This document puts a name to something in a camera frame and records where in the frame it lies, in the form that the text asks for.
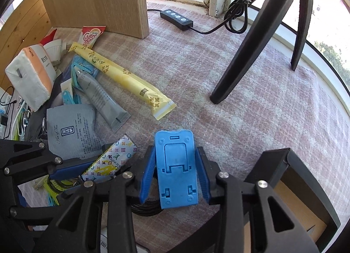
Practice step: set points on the blue phone stand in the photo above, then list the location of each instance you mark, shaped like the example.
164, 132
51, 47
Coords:
176, 165

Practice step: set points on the light blue clothespin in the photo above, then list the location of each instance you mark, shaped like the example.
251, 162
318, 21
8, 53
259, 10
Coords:
69, 98

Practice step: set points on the small white packet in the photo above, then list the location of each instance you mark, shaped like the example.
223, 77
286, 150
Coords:
66, 87

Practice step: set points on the red white creamer sachet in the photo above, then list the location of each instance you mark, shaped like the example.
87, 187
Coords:
91, 36

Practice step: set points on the blue hair clip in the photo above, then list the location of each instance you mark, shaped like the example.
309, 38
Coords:
87, 67

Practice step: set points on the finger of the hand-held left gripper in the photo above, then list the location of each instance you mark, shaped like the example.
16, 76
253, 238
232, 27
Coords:
71, 167
27, 212

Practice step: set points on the grey tube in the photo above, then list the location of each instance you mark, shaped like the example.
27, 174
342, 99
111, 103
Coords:
101, 100

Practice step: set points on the white round device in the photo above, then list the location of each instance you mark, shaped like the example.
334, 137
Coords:
56, 48

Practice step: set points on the grey tea packet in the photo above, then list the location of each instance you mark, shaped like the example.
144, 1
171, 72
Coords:
71, 132

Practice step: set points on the white orange tissue pack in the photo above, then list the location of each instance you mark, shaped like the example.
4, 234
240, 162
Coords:
30, 78

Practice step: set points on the black tray container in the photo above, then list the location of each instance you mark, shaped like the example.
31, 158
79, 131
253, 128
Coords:
273, 160

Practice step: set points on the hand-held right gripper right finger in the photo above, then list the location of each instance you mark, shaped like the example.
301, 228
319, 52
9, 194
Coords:
203, 179

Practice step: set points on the black inline controller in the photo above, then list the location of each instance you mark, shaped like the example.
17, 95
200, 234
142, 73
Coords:
176, 19

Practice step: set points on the black tripod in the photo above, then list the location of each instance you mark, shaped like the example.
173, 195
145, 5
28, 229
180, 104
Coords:
246, 51

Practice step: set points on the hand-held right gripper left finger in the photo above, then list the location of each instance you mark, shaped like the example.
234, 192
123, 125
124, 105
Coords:
147, 179

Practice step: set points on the long yellow packet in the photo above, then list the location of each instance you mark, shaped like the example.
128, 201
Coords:
123, 78

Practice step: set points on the pink plaid tablecloth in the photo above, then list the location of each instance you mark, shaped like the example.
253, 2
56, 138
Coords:
218, 132

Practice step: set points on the red packet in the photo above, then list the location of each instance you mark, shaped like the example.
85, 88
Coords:
50, 36

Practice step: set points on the colourful monogram print packet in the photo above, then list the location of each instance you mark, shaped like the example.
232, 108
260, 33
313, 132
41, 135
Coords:
112, 160

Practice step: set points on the yellow green packet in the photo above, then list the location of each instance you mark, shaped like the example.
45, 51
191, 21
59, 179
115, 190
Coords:
54, 188

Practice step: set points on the pine wood shelf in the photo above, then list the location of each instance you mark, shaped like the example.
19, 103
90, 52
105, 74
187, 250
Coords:
22, 31

